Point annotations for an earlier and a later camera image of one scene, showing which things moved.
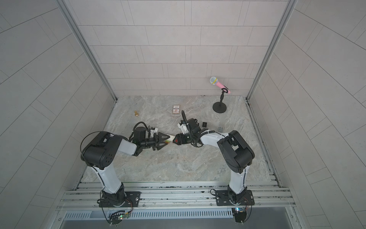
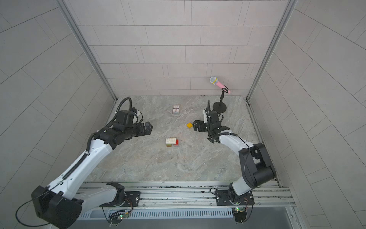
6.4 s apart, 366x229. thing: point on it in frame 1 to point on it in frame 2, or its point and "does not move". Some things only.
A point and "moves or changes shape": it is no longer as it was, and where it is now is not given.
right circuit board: (240, 214) does not move
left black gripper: (156, 143) to (143, 131)
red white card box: (176, 109) does not move
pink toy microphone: (214, 80) does not move
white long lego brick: (171, 138) moves or changes shape
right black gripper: (181, 139) to (201, 128)
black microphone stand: (220, 107) does not move
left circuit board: (116, 217) does not move
